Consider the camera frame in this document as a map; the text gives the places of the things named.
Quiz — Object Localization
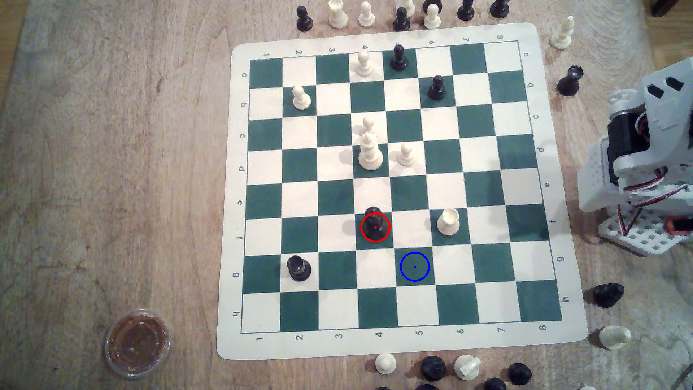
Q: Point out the tall black chess piece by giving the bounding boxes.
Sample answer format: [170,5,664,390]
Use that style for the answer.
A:
[361,206,391,243]

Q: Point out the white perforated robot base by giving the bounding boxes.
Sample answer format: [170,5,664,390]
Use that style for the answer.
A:
[598,206,693,258]

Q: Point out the white chess bishop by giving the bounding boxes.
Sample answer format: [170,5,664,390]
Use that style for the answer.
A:
[550,16,576,51]
[358,131,384,172]

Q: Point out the black chess rook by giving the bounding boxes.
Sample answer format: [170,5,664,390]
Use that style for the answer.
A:
[287,255,313,282]

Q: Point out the white chess rook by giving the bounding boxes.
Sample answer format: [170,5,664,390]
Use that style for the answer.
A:
[328,0,349,29]
[436,208,461,236]

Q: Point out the green and white chess mat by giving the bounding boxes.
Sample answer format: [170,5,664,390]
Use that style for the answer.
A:
[215,23,589,360]

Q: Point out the black chess knight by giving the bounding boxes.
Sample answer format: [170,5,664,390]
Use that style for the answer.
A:
[420,355,447,381]
[592,283,626,309]

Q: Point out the white chess knight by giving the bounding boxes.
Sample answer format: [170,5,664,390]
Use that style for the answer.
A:
[454,354,481,381]

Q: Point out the black chess bishop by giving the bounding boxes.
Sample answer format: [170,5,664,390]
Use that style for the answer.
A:
[557,65,585,98]

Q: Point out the clear plastic sauce cup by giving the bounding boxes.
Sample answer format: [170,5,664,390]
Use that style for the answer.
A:
[104,309,171,379]

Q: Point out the red black servo wires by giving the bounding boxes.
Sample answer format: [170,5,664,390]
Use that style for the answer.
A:
[617,181,693,239]

